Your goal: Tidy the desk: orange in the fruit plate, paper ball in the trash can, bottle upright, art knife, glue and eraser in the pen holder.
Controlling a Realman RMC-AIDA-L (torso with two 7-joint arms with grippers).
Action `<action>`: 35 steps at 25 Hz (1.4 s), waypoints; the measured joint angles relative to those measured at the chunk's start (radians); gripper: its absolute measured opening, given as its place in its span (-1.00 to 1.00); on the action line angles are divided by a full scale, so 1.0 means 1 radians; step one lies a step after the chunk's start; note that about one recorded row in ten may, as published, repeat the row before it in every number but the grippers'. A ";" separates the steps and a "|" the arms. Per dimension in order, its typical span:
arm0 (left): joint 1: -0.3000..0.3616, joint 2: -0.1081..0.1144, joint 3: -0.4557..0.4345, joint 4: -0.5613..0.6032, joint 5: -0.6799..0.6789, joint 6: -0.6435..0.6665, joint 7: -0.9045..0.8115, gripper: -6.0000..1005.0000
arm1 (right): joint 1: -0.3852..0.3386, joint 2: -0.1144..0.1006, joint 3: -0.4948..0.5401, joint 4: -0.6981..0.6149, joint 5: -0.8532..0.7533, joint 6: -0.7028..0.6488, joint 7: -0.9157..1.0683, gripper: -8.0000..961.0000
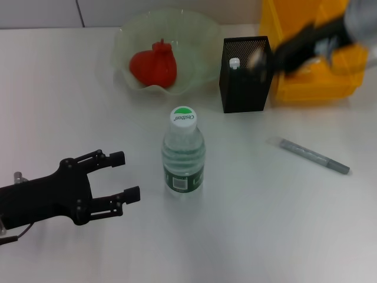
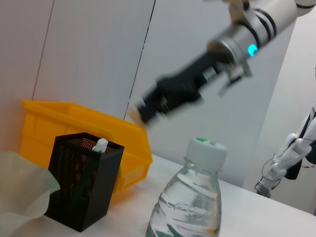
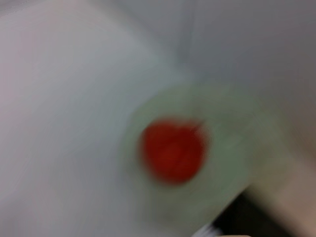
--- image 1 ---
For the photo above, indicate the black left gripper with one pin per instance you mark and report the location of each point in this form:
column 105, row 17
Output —
column 56, row 194

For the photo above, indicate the black mesh pen holder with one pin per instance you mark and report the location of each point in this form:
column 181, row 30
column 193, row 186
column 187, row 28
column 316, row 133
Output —
column 247, row 88

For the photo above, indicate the mint green utility knife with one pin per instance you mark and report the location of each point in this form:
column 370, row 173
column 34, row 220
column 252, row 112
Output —
column 234, row 63

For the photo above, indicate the grey marker pen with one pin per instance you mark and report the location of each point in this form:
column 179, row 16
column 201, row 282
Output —
column 312, row 156

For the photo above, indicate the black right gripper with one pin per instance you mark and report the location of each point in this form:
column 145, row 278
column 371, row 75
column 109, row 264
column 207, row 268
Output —
column 303, row 44

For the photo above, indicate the beige eraser with barcode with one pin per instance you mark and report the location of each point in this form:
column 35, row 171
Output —
column 256, row 59

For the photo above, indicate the red-orange toy fruit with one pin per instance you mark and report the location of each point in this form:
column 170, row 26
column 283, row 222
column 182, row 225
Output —
column 154, row 67

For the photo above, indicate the yellow plastic bin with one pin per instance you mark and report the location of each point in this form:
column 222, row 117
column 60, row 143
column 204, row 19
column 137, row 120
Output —
column 324, row 85

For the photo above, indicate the clear green-label water bottle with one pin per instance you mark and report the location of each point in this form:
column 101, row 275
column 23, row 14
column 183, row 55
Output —
column 183, row 159

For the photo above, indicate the green glass fruit plate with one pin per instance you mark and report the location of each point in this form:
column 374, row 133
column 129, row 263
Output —
column 194, row 44

